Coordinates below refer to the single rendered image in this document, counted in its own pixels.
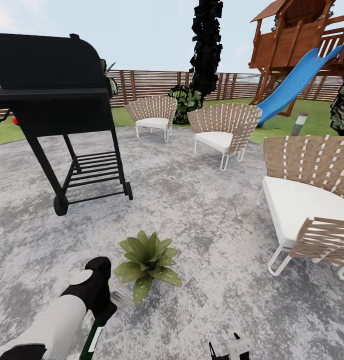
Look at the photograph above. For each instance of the insectifuge atomizer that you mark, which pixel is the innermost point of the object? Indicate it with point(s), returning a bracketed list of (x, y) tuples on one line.
[(92, 340)]

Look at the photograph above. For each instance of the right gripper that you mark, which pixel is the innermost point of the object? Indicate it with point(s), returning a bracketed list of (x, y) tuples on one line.
[(243, 356)]

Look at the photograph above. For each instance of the pot plant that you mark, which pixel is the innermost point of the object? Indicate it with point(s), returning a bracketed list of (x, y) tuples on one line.
[(148, 260)]

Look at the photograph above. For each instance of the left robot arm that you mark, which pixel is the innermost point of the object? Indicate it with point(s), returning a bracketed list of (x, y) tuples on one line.
[(52, 335)]

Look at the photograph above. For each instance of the garden chair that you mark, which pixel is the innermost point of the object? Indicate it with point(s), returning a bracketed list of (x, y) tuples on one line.
[(153, 112), (304, 188), (225, 127)]

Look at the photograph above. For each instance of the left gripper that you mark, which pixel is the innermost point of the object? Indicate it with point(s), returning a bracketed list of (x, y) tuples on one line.
[(103, 308)]

